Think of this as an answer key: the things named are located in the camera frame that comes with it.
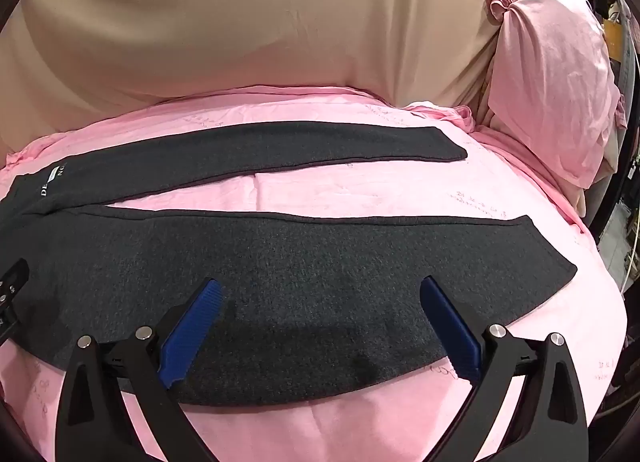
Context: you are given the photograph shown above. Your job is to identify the dark grey pants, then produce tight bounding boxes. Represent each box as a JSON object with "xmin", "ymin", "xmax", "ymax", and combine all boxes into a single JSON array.
[{"xmin": 1, "ymin": 122, "xmax": 577, "ymax": 407}]

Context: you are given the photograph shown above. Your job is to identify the pink bed sheet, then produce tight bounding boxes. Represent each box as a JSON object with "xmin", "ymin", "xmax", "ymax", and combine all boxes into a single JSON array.
[{"xmin": 1, "ymin": 88, "xmax": 627, "ymax": 461}]

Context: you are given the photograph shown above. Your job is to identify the cluttered shelf items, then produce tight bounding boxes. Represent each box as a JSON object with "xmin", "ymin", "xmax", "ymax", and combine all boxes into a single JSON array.
[{"xmin": 574, "ymin": 0, "xmax": 640, "ymax": 293}]

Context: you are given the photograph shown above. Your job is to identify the pink pillow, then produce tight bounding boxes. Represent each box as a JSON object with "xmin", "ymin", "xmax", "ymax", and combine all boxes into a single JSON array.
[{"xmin": 486, "ymin": 0, "xmax": 624, "ymax": 189}]

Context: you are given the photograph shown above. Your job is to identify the beige curtain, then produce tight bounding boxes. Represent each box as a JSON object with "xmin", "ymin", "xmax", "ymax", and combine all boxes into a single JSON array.
[{"xmin": 1, "ymin": 0, "xmax": 496, "ymax": 154}]

